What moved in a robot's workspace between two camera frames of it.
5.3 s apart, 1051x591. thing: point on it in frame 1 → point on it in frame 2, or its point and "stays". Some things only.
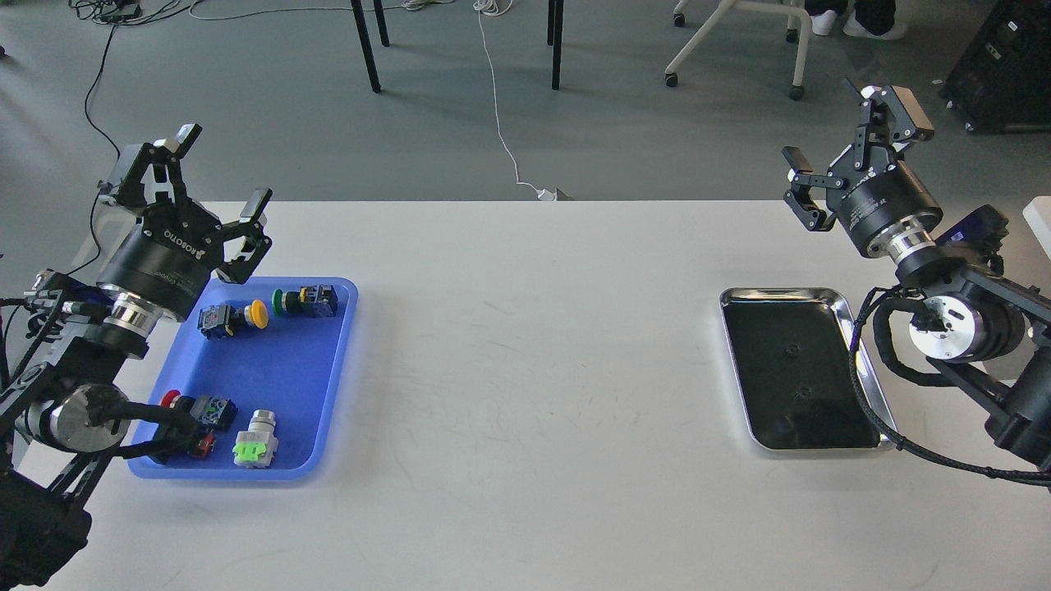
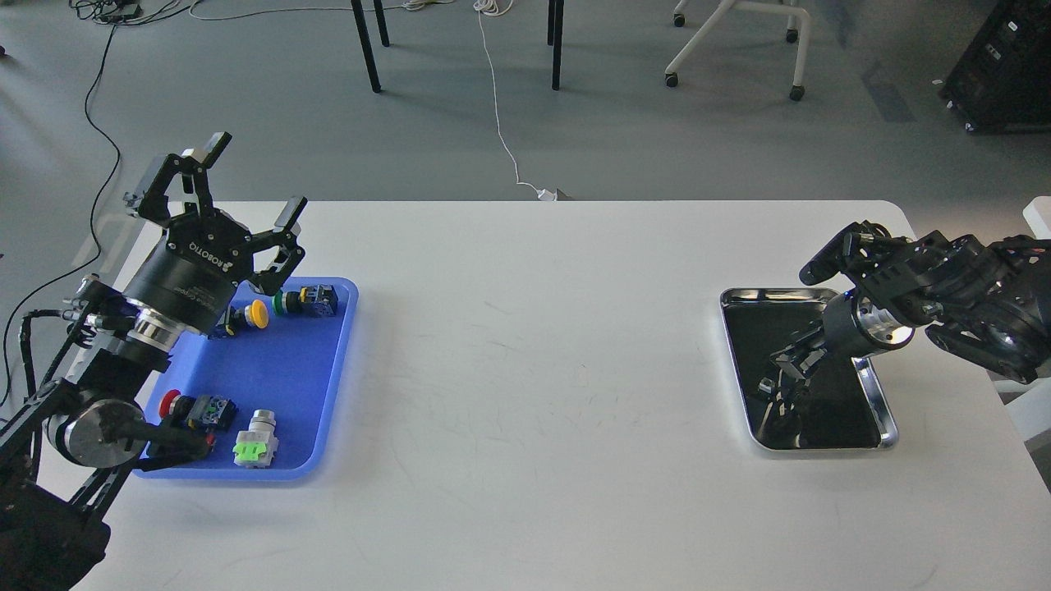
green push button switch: [310, 301] stays
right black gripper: [869, 186] → [851, 327]
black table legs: [360, 20] stays
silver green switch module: [254, 448] stays
